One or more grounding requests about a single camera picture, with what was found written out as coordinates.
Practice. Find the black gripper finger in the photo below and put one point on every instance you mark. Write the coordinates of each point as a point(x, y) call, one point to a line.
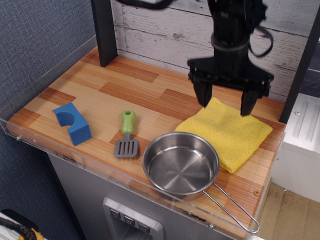
point(203, 92)
point(248, 101)

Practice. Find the white ridged side unit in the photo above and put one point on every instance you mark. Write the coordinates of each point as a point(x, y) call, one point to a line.
point(297, 164)

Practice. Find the black vertical post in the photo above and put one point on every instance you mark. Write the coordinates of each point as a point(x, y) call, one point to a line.
point(299, 77)
point(104, 31)

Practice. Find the black right vertical post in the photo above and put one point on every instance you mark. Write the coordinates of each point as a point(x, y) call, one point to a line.
point(299, 77)

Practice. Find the green handled grey spatula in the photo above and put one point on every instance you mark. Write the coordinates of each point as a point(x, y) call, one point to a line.
point(127, 147)

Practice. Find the stainless steel pan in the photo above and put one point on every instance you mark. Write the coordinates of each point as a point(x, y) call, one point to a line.
point(184, 165)

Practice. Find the blue arch wooden block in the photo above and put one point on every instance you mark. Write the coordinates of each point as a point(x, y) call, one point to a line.
point(79, 130)

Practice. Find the yellow cloth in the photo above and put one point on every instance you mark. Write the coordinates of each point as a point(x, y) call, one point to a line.
point(234, 137)

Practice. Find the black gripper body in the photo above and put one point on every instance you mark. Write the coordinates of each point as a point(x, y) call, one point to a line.
point(230, 69)

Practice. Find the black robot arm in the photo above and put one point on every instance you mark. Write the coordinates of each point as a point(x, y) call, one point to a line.
point(233, 23)

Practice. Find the silver dispenser button panel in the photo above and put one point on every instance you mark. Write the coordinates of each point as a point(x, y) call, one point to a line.
point(126, 223)

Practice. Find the black yellow object corner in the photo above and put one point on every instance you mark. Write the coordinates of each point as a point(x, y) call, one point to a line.
point(24, 232)

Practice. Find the black left vertical post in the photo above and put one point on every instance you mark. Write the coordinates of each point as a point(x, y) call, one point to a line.
point(104, 31)

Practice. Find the clear acrylic guard rail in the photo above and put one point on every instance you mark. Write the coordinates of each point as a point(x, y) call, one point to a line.
point(161, 100)

